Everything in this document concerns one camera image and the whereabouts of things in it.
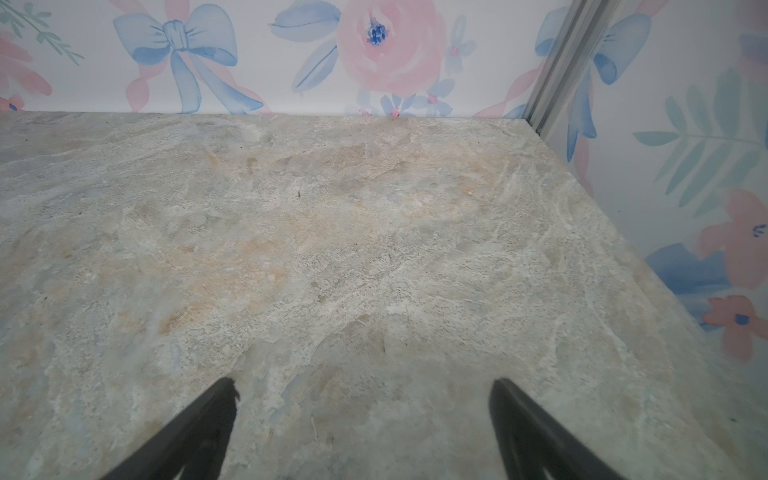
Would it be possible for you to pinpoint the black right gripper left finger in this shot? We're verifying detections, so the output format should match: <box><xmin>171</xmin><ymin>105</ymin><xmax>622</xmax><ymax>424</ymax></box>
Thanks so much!
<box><xmin>104</xmin><ymin>377</ymin><xmax>239</xmax><ymax>479</ymax></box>

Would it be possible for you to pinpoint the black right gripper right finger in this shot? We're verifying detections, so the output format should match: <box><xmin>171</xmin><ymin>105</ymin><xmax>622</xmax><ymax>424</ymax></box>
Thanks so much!
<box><xmin>488</xmin><ymin>378</ymin><xmax>622</xmax><ymax>480</ymax></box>

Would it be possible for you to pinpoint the aluminium corner post right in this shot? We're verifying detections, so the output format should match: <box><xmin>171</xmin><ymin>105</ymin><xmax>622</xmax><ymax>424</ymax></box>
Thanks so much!
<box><xmin>522</xmin><ymin>0</ymin><xmax>621</xmax><ymax>139</ymax></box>

